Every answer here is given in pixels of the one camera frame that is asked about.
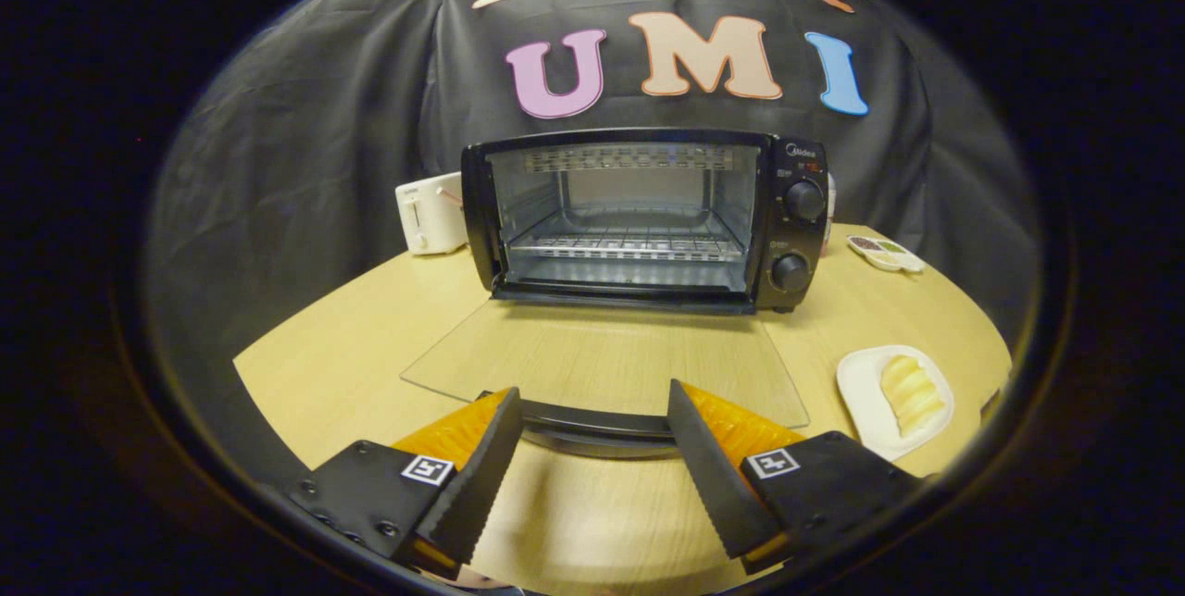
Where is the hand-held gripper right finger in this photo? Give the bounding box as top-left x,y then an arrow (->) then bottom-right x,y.
667,379 -> 927,576

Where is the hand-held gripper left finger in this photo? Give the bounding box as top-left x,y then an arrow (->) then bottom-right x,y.
287,387 -> 525,578

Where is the sliced yellow bread loaf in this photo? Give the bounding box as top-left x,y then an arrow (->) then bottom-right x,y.
879,354 -> 947,438

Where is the black toaster oven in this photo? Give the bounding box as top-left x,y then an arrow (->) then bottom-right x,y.
400,127 -> 830,460

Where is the white pop-up toaster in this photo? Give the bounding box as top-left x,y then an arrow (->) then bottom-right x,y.
395,172 -> 468,256

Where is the white square plate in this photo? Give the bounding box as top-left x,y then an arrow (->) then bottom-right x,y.
836,344 -> 955,462

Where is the white divided condiment dish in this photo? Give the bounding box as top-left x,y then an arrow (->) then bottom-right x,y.
847,235 -> 925,274

